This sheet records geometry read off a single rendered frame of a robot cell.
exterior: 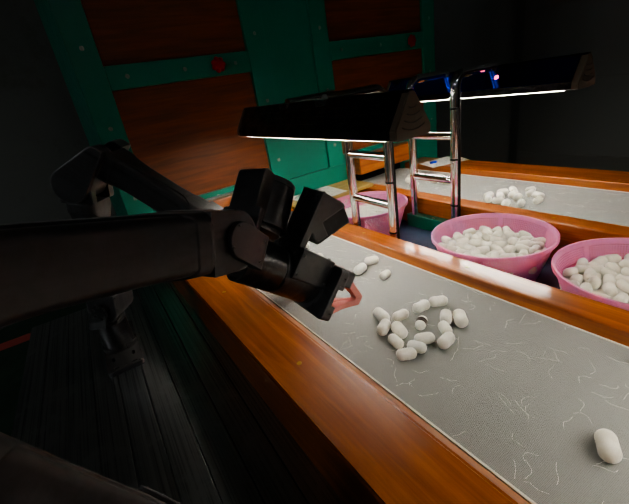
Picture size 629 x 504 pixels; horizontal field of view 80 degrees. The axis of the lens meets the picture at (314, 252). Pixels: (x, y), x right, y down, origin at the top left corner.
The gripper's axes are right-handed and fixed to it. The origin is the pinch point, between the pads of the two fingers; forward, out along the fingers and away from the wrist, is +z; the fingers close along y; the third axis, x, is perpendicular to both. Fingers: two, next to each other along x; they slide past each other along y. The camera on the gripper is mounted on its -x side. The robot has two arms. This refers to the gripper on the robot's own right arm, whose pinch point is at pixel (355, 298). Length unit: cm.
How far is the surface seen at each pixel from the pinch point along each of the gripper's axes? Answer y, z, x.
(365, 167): 78, 56, -41
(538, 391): -19.7, 17.0, 0.9
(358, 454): -13.1, -3.2, 14.6
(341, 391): -4.5, 0.1, 11.9
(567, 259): -6, 44, -23
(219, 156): 85, 4, -18
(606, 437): -28.2, 13.2, 1.4
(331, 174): 84, 47, -33
